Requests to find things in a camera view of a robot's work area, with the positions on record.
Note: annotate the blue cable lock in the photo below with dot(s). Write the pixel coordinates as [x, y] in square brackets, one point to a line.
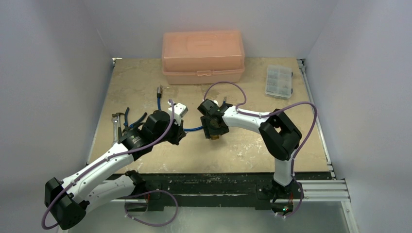
[159, 96]

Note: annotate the pink plastic toolbox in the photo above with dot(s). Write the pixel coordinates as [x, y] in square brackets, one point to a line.
[203, 57]

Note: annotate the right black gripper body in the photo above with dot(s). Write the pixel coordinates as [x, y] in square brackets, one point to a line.
[212, 124]

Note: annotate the clear plastic organizer box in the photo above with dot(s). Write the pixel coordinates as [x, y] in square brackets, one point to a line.
[279, 82]

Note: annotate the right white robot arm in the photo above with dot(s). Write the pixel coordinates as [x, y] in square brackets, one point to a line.
[280, 136]

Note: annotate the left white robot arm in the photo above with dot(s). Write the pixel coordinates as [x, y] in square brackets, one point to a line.
[70, 199]

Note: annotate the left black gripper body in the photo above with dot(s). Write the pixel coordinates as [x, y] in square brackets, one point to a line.
[172, 135]

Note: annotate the silver wrench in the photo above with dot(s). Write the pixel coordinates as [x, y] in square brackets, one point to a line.
[116, 123]

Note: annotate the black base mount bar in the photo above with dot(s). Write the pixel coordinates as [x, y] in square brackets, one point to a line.
[239, 189]

